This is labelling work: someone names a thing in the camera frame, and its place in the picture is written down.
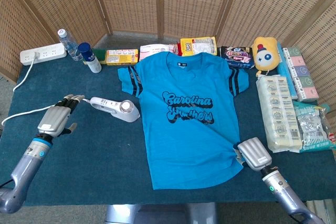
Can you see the dark teal tablecloth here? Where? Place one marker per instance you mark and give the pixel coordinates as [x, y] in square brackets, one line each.
[92, 161]

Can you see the light blue long package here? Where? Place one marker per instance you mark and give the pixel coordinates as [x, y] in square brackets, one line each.
[284, 72]

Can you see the teal bag silver sachets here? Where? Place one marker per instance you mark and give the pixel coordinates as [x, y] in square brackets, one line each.
[312, 127]

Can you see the dark sanitary pad package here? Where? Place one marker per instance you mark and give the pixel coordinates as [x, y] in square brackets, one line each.
[237, 56]

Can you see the white power strip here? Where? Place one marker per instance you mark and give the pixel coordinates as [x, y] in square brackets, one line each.
[47, 52]

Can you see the clear bottle red label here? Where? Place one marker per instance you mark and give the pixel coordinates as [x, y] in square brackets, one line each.
[331, 136]

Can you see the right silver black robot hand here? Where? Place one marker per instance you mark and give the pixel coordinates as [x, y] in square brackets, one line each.
[254, 153]

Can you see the yellow rectangular box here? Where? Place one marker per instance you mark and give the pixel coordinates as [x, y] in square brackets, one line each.
[122, 56]

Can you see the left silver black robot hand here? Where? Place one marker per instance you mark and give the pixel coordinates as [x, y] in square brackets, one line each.
[55, 119]

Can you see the white bottle blue cap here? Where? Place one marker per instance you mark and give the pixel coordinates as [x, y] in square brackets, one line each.
[92, 60]

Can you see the clear plastic water bottle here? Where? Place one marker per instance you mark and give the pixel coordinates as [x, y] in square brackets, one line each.
[69, 45]

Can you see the white handheld steam iron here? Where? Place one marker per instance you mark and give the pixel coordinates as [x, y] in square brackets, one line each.
[126, 112]

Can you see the yellow clear snack package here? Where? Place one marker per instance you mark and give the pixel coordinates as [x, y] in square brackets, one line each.
[198, 45]

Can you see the green yellow sponge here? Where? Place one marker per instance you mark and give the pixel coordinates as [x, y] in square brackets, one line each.
[101, 54]

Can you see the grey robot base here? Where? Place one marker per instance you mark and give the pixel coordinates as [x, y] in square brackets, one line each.
[157, 213]

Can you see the blue printed t-shirt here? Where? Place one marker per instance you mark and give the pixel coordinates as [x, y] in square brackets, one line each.
[189, 129]

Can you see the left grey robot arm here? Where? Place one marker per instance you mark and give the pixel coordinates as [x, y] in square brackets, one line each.
[23, 166]

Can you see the yellow plush toy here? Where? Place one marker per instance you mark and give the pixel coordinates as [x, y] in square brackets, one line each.
[265, 56]

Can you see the pastel tissue multipack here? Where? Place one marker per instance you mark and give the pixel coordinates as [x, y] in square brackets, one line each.
[302, 74]

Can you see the long white cotton pack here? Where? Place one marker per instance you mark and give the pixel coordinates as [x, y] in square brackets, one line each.
[278, 113]

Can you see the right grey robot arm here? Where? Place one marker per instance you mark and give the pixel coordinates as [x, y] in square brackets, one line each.
[283, 190]

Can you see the pink white soft package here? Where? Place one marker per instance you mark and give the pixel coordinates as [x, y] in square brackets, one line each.
[152, 50]

